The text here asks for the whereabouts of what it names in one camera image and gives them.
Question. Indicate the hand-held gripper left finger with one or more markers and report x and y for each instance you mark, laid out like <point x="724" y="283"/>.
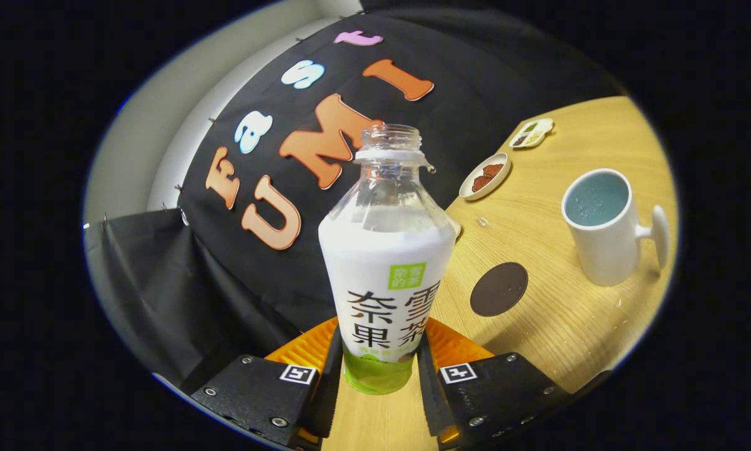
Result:
<point x="331" y="388"/>

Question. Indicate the wooden table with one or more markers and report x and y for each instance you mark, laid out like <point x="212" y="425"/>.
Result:
<point x="569" y="326"/>

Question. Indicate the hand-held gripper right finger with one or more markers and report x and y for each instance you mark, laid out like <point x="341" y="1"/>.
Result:
<point x="425" y="388"/>

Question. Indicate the white cup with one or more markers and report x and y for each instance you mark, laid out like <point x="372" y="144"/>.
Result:
<point x="607" y="250"/>

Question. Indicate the white divided condiment dish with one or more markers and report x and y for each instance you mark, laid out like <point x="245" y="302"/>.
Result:
<point x="532" y="133"/>

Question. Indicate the white green label juice bottle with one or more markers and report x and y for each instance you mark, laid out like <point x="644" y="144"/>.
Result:
<point x="375" y="263"/>

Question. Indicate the red food pieces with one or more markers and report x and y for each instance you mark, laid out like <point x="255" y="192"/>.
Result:
<point x="488" y="176"/>

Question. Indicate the dark brown round coaster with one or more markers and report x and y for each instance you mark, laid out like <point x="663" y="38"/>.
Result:
<point x="499" y="289"/>

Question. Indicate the white round plate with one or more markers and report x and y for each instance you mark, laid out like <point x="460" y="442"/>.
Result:
<point x="500" y="178"/>

